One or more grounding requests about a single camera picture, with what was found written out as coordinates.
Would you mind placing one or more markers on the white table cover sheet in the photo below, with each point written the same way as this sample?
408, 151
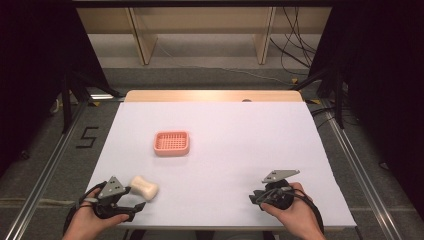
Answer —
233, 160

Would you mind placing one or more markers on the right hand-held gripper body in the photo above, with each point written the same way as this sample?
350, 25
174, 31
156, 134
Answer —
279, 195

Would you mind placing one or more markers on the pink soap dish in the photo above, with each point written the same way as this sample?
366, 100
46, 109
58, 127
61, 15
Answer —
171, 143

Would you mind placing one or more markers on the black metal stand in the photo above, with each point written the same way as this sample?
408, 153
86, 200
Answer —
338, 96
66, 100

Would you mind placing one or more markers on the aluminium floor rail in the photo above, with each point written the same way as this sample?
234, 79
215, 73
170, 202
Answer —
46, 170
360, 176

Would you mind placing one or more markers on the person's right hand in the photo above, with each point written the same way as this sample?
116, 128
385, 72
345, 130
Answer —
300, 216

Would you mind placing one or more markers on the wooden table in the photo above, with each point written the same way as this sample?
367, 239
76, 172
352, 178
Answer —
200, 96

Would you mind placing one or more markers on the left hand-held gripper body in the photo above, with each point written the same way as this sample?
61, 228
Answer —
111, 190

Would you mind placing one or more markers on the person's left hand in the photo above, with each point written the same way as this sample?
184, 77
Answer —
85, 221

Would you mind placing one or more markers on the light wooden shelf unit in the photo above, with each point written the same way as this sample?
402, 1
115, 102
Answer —
200, 23

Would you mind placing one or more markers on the black curtain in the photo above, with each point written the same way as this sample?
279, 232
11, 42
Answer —
383, 83
33, 83

